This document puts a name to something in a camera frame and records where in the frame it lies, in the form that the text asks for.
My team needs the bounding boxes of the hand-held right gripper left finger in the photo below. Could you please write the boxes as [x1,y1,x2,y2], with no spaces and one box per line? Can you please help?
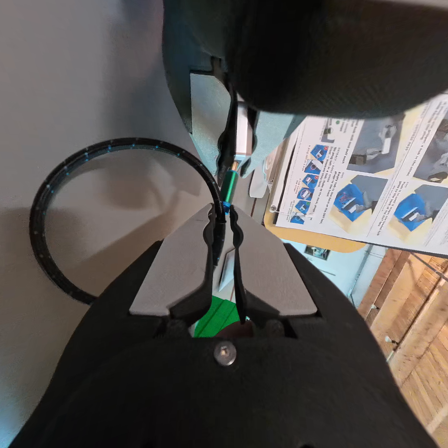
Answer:
[129,203,216,328]

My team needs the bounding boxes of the white sign stand base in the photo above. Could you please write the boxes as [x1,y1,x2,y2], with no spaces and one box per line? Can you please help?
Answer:
[247,147,280,200]

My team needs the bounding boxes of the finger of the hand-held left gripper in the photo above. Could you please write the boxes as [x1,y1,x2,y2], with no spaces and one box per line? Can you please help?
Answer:
[238,107,307,179]
[189,70,236,177]

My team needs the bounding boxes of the printed instruction sheet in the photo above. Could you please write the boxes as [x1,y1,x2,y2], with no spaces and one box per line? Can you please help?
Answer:
[271,94,448,259]

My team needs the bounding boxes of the black braided cable green plugs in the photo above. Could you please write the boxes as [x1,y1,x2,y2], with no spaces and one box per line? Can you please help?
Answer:
[30,137,242,306]

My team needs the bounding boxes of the green plastic bin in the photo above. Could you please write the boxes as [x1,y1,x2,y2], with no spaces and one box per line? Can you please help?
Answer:
[193,296,251,338]

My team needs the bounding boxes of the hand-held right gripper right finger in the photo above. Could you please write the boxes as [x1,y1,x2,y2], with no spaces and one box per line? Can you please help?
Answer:
[229,206,318,324]

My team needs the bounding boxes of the grey usb hub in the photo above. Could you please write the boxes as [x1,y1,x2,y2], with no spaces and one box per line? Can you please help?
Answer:
[234,100,258,156]

